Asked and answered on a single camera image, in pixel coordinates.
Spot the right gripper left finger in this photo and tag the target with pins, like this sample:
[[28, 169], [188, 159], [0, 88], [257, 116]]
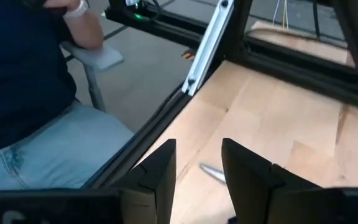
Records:
[[154, 186]]

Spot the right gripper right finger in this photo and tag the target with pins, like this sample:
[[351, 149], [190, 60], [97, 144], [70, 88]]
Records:
[[259, 193]]

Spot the person's forearm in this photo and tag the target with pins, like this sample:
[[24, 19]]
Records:
[[85, 31]]

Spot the grey chair armrest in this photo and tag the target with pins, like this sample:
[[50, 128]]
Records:
[[101, 57]]

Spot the person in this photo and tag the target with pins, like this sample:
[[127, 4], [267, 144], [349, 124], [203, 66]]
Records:
[[20, 77]]

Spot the black device with green light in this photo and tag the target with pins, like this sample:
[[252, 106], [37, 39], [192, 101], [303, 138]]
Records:
[[126, 12]]

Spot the white wristband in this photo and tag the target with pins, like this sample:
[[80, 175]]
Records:
[[76, 12]]

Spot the black aluminium table frame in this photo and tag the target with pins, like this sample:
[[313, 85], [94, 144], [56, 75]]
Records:
[[291, 71]]

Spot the silver aluminium bracket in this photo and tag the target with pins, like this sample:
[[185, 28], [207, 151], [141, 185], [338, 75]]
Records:
[[208, 46]]

